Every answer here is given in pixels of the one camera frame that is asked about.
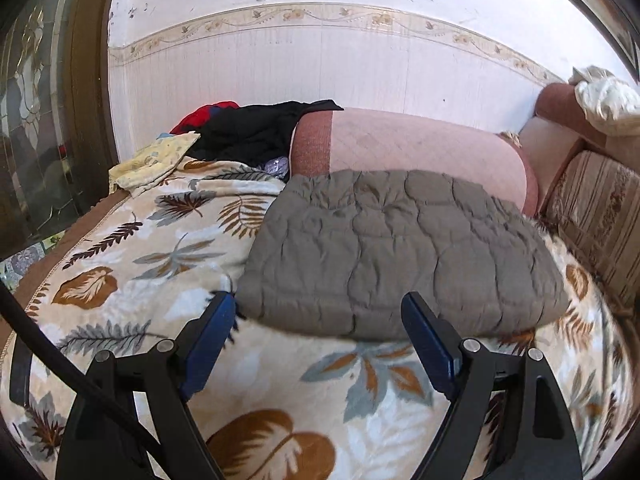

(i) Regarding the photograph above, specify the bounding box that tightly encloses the red garment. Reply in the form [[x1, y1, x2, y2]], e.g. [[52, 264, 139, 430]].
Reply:
[[170, 101, 241, 136]]

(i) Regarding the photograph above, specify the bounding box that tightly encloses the pink bolster pillow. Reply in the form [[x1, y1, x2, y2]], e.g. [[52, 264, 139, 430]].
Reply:
[[290, 106, 540, 218]]

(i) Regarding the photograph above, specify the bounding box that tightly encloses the yellow patterned cloth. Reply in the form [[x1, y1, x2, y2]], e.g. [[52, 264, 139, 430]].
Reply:
[[109, 131, 202, 198]]

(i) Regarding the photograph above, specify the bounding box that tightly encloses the grey quilted blanket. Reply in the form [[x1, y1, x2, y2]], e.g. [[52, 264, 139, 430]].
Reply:
[[235, 169, 571, 342]]

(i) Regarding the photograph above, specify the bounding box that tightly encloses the purple patterned cloth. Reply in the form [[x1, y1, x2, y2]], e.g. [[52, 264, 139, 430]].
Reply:
[[262, 156, 291, 181]]

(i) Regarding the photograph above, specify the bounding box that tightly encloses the black garment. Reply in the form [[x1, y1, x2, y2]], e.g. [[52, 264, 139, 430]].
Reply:
[[187, 100, 345, 171]]

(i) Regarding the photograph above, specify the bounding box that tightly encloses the black strap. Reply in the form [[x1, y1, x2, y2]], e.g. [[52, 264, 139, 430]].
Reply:
[[10, 335, 33, 408]]

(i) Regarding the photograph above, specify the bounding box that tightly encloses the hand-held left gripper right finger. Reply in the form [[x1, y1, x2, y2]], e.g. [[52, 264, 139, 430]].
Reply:
[[401, 291, 583, 480]]

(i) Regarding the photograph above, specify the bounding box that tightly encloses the brown glass door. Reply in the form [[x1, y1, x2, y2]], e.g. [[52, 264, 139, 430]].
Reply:
[[0, 0, 121, 261]]

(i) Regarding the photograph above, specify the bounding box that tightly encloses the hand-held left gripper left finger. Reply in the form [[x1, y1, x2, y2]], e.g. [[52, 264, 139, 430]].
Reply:
[[55, 291, 237, 480]]

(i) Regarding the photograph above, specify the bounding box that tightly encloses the black cable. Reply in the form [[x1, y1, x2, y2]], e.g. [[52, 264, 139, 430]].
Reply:
[[0, 287, 166, 466]]

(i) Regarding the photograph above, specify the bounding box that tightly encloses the leaf print blanket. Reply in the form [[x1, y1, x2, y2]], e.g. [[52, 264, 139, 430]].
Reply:
[[0, 157, 640, 480]]

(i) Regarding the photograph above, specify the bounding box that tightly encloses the white crumpled cloth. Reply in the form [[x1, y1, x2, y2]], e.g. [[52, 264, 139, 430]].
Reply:
[[570, 65, 640, 136]]

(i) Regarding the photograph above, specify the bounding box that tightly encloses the dark framed wall picture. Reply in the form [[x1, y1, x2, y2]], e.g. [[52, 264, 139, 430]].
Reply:
[[520, 0, 640, 81]]

